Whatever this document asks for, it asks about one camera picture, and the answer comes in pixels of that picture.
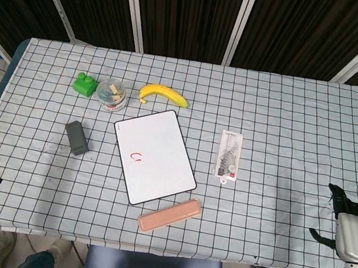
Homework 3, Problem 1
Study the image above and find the white whiteboard black rim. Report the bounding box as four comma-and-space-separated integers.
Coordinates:
103, 102, 207, 214

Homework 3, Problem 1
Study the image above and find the clear packaged ruler set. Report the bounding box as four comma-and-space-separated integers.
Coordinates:
213, 128, 245, 187

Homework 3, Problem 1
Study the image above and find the pink pencil case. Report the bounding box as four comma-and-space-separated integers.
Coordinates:
136, 192, 204, 241

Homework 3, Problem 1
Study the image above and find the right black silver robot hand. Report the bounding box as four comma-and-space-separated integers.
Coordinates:
306, 181, 358, 265

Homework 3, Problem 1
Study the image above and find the yellow banana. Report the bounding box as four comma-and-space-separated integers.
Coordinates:
137, 81, 192, 111

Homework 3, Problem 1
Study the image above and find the green toy building block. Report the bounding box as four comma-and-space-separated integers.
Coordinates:
71, 71, 100, 100

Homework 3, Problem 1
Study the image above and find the checked light blue tablecloth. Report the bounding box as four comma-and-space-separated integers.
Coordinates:
0, 33, 358, 268

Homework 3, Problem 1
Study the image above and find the clear jar of clips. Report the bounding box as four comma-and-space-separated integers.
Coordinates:
93, 77, 130, 115

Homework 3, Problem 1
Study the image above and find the grey whiteboard eraser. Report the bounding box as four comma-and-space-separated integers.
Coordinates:
62, 119, 95, 159

